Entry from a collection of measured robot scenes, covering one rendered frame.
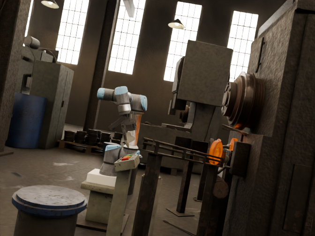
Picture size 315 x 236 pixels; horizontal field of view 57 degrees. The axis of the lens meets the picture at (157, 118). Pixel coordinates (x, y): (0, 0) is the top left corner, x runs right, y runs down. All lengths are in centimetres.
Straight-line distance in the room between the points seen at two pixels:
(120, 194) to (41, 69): 402
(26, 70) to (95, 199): 779
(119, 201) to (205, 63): 373
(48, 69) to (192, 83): 250
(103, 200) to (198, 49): 345
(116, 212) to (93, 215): 63
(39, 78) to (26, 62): 441
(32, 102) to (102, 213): 317
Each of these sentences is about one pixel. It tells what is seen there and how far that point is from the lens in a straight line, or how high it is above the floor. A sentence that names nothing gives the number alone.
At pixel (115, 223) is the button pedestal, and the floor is 24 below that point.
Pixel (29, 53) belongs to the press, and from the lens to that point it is 981.
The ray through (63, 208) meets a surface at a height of 42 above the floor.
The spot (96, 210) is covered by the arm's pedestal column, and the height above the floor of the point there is 11.
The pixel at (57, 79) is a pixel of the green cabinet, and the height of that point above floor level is 122.
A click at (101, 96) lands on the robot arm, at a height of 93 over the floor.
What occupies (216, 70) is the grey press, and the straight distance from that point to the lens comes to 509.
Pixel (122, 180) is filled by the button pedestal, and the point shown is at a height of 48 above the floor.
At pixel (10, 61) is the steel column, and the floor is 126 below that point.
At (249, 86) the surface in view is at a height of 121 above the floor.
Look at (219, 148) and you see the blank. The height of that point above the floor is 74.
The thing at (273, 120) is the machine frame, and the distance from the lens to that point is 197.
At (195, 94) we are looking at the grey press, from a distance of 495.
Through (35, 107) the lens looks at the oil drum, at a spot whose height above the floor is 69.
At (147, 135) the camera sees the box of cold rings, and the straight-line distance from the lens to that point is 467.
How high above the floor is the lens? 85
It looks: level
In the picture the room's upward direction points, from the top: 10 degrees clockwise
